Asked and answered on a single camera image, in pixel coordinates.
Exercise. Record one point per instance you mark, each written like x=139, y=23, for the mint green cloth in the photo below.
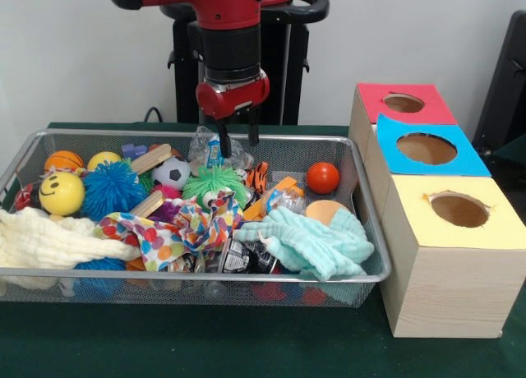
x=312, y=242

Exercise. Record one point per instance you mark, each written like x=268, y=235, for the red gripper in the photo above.
x=233, y=99

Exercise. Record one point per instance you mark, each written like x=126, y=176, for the crushed clear plastic bottle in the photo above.
x=205, y=148

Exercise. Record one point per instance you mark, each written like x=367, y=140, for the wooden box with three holes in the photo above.
x=444, y=279

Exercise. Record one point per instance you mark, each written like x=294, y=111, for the large yellow ball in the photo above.
x=62, y=194

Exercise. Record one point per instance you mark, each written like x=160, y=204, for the dark green table cloth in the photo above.
x=205, y=345

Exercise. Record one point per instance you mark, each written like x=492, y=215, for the black stand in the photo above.
x=505, y=90

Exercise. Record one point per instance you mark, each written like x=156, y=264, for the toy hamburger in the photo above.
x=322, y=210

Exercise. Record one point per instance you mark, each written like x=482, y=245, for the blue spiky ball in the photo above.
x=100, y=265
x=113, y=189

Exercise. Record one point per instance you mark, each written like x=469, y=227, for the cream yellow cloth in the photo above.
x=45, y=238

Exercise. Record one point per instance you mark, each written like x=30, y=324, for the orange toy basketball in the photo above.
x=64, y=160

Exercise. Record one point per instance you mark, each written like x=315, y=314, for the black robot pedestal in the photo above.
x=288, y=74

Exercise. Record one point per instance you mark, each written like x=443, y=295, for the orange striped tiger plush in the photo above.
x=257, y=177

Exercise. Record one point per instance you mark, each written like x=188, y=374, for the red ball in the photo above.
x=323, y=178

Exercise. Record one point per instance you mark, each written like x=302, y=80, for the orange flat plastic toy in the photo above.
x=283, y=187

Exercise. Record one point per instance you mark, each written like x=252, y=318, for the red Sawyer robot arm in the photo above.
x=230, y=25

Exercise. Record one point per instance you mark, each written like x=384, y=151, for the shallow clear mesh bin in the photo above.
x=362, y=230

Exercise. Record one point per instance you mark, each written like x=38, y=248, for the green furry monster toy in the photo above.
x=214, y=182

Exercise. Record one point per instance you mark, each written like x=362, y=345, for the colourful polka dot cloth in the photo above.
x=164, y=234

